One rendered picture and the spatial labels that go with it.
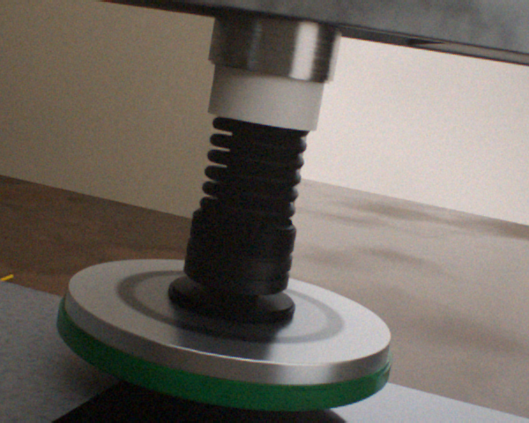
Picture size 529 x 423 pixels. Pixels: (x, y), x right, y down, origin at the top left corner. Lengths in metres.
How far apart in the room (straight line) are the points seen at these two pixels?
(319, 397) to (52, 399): 0.16
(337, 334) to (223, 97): 0.16
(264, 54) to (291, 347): 0.17
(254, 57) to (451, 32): 0.11
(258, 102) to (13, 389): 0.22
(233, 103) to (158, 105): 5.24
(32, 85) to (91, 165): 0.73
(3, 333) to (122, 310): 0.14
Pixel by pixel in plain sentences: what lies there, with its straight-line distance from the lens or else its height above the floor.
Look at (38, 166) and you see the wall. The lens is 6.20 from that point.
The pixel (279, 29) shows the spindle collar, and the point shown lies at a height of 1.06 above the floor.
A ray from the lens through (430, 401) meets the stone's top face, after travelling 0.62.
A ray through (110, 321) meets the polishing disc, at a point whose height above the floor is 0.88.
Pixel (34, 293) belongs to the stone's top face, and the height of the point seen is 0.82.
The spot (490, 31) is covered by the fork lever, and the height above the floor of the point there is 1.08.
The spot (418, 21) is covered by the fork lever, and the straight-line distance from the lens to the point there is 0.49.
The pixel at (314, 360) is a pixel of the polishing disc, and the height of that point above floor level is 0.88.
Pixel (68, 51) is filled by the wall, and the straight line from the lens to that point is 6.08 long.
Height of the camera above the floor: 1.03
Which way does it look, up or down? 9 degrees down
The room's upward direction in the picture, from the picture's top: 10 degrees clockwise
